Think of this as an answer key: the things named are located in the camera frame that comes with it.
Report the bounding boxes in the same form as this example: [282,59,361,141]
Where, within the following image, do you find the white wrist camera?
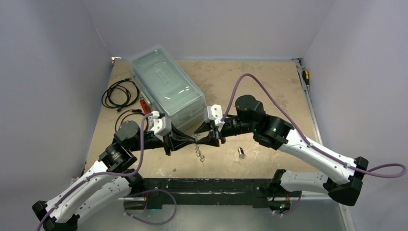
[204,104,224,130]
[148,111,172,139]

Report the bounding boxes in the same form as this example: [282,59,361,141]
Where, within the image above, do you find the metal key organizer plate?
[194,143,205,167]

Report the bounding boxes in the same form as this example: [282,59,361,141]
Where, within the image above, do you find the yellow black screwdriver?
[302,70,310,88]

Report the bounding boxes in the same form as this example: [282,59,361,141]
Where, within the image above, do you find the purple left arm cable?
[36,113,153,231]

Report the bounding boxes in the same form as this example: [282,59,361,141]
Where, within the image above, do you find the red handled adjustable wrench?
[140,100,152,114]

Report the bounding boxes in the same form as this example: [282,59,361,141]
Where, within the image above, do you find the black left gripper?
[129,122,195,155]

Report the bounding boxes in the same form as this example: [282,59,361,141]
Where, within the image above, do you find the coiled black cable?
[102,77,140,110]

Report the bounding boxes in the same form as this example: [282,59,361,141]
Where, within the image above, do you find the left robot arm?
[32,117,195,231]

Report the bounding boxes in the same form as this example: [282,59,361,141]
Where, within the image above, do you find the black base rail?
[124,178,304,210]

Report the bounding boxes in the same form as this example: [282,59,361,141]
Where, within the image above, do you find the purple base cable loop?
[123,190,178,226]

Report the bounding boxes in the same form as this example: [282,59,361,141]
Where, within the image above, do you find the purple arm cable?
[36,113,153,231]
[221,73,407,179]

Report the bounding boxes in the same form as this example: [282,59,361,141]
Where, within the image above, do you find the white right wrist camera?
[204,104,224,130]

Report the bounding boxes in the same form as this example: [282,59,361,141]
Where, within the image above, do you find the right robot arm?
[195,95,369,206]

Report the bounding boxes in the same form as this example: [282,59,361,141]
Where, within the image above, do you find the small silver cylinder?
[238,147,246,159]

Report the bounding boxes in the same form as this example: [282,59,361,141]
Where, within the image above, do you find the clear plastic storage box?
[125,45,206,131]

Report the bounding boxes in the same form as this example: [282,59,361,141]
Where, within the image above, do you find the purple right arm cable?
[221,73,407,179]

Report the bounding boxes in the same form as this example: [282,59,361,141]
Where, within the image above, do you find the black usb cable loop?
[115,109,145,133]

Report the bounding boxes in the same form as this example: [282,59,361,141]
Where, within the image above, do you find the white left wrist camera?
[148,111,172,139]

